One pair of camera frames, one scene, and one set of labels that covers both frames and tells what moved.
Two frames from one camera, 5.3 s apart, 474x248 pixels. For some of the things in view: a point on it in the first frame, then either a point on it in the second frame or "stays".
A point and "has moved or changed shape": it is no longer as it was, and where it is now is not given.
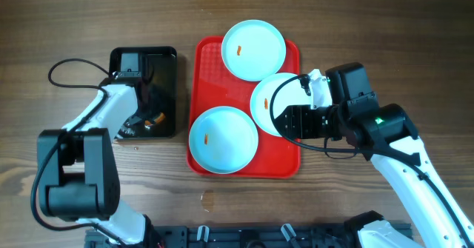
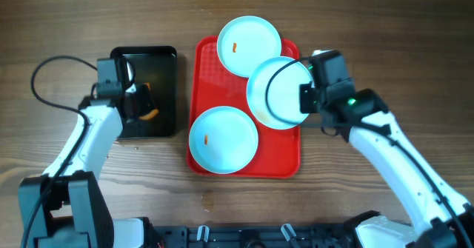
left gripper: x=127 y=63 to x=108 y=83
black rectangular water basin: x=155 y=113 stays
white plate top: x=254 y=50 has moved or changed shape
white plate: x=224 y=140 stays
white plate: x=289 y=93 has moved or changed shape
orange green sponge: x=160 y=118 to x=149 y=107
